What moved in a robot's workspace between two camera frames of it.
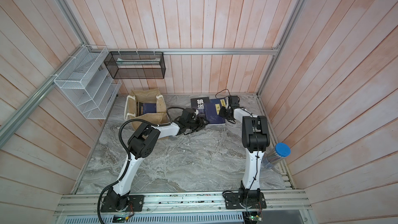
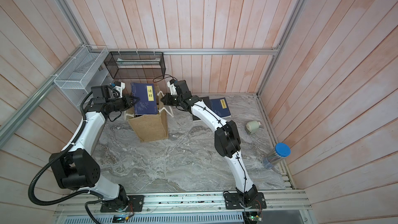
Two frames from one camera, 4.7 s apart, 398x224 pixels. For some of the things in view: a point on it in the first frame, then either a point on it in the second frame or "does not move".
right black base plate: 232,201 does not move
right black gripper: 221,112 to 168,97
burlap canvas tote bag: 160,117 does not move
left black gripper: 201,123 to 128,102
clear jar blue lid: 272,158 does not move
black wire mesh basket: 136,65 does not move
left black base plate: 136,203 does not move
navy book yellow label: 212,109 to 146,92
